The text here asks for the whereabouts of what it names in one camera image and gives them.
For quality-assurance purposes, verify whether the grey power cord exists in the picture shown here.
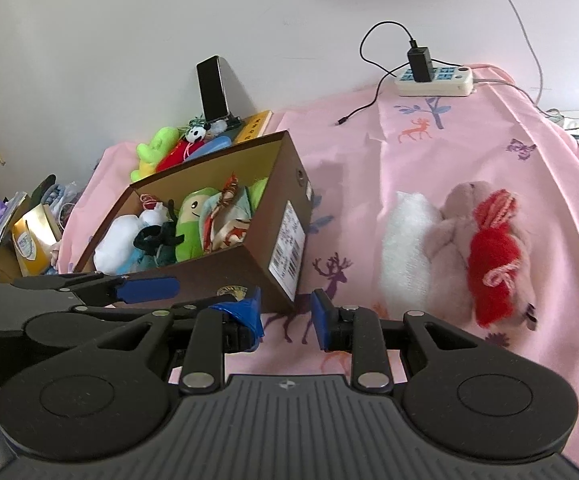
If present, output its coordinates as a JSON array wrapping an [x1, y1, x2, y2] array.
[[472, 0, 565, 121]]

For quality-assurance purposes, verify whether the white plush toy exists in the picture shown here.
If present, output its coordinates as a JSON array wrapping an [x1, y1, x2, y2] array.
[[93, 195, 170, 276]]

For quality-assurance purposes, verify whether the black charger plug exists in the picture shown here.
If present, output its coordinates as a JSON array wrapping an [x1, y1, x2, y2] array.
[[407, 39, 434, 83]]

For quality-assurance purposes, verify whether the crumpled plastic bag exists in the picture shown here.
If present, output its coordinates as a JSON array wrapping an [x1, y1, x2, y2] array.
[[29, 175, 91, 233]]

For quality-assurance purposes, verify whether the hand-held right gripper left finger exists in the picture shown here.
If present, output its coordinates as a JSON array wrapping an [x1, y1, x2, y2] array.
[[94, 287, 266, 395]]

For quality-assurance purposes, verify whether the yellow book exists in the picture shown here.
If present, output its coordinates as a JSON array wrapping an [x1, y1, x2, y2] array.
[[234, 110, 273, 145]]

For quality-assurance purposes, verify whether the green smiling plush doll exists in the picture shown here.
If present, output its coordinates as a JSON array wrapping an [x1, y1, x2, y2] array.
[[175, 187, 220, 263]]

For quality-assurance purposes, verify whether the panda plush toy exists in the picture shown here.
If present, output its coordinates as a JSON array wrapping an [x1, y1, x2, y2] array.
[[185, 117, 242, 145]]

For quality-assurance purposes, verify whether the black plush toy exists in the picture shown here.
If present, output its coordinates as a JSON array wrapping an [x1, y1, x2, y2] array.
[[133, 199, 182, 263]]

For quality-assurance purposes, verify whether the white power strip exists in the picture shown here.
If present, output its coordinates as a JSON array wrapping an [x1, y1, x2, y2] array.
[[394, 65, 475, 97]]

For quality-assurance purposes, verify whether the pink printed bedsheet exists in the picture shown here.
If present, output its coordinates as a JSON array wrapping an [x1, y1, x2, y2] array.
[[52, 63, 579, 478]]

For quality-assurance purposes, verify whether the green plush toy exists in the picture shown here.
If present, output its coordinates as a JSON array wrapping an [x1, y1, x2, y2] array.
[[130, 126, 180, 183]]

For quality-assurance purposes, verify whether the black charger cable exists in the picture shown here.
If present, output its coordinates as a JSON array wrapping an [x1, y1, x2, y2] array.
[[338, 21, 420, 127]]

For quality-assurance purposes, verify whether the blue plush toy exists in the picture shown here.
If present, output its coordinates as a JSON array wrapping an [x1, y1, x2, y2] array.
[[189, 135, 232, 161]]

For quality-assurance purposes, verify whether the black rectangular device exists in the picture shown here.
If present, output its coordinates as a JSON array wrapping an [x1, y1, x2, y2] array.
[[196, 56, 230, 120]]

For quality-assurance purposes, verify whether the pink plush bear red knit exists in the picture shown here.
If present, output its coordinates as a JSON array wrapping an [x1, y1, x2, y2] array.
[[427, 180, 540, 333]]

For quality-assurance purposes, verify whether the red plush toy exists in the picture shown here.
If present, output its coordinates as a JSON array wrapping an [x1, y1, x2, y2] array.
[[155, 139, 205, 173]]

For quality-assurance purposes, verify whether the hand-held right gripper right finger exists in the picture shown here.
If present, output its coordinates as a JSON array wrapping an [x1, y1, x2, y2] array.
[[311, 289, 513, 392]]

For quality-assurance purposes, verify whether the brown cardboard box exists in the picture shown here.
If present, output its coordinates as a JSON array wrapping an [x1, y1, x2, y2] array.
[[72, 130, 315, 316]]

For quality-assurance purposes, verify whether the yellow packets clutter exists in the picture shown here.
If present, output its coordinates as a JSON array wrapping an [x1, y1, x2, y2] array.
[[12, 204, 64, 277]]

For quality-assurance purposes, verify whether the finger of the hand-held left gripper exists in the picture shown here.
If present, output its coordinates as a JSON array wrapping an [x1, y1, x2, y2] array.
[[12, 271, 181, 307]]

